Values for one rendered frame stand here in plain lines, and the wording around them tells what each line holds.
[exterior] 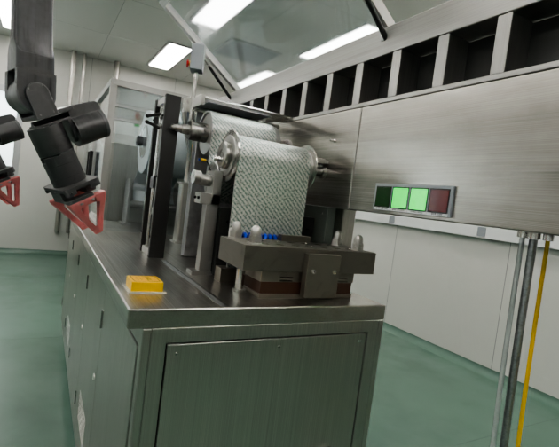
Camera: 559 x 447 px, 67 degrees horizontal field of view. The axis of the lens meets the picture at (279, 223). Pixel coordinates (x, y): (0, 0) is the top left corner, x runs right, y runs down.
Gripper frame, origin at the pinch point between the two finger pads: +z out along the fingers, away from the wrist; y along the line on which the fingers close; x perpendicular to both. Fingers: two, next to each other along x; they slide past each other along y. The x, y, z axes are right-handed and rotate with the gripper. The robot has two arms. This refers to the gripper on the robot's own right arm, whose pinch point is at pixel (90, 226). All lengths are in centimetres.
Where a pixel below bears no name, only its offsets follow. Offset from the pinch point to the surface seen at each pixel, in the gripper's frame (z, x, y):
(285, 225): 27, -52, 3
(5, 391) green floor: 108, 22, 156
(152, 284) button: 19.0, -7.8, 2.9
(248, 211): 18.4, -43.1, 6.9
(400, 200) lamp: 20, -61, -30
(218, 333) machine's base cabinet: 29.5, -10.7, -12.7
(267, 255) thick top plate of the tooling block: 22.1, -30.8, -10.9
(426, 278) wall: 207, -277, 77
